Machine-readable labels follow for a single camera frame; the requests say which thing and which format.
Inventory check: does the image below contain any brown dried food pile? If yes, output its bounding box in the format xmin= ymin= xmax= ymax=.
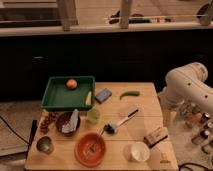
xmin=40 ymin=112 xmax=58 ymax=134

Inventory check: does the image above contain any orange bowl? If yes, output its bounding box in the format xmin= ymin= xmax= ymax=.
xmin=74 ymin=133 xmax=106 ymax=168

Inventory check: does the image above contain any yellow banana piece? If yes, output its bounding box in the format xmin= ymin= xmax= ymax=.
xmin=85 ymin=91 xmax=92 ymax=105

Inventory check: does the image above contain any green chili pepper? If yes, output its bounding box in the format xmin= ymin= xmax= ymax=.
xmin=119 ymin=91 xmax=140 ymax=100

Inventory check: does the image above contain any black cable left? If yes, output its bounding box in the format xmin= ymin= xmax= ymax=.
xmin=0 ymin=115 xmax=30 ymax=146

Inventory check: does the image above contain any metal whisk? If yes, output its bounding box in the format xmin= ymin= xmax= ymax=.
xmin=86 ymin=129 xmax=105 ymax=157

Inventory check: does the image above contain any tan block eraser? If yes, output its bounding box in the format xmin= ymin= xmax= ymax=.
xmin=144 ymin=127 xmax=168 ymax=148

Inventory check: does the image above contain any small green cup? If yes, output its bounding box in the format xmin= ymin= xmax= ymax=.
xmin=87 ymin=109 xmax=100 ymax=124

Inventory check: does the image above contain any orange fruit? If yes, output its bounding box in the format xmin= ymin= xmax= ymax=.
xmin=66 ymin=79 xmax=77 ymax=90

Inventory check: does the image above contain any white plastic cup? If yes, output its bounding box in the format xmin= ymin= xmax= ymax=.
xmin=128 ymin=142 xmax=151 ymax=162

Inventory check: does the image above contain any black cable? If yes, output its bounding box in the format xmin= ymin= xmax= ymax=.
xmin=178 ymin=162 xmax=213 ymax=171
xmin=0 ymin=115 xmax=30 ymax=146

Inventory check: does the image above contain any dark brown bowl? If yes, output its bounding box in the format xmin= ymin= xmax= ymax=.
xmin=56 ymin=112 xmax=81 ymax=136

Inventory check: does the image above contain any crumpled white paper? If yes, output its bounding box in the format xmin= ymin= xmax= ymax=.
xmin=62 ymin=109 xmax=79 ymax=133

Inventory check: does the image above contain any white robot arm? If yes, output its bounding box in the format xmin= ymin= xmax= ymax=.
xmin=158 ymin=62 xmax=213 ymax=127

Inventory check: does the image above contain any white handled dish brush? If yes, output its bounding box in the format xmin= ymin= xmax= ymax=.
xmin=105 ymin=109 xmax=138 ymax=134

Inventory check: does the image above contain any green plastic tray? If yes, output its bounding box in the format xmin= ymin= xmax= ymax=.
xmin=41 ymin=76 xmax=95 ymax=111

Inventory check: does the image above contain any black cable bottom right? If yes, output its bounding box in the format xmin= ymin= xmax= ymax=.
xmin=178 ymin=162 xmax=213 ymax=171

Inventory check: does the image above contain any small metal cup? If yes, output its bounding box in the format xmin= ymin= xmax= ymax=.
xmin=36 ymin=136 xmax=54 ymax=154

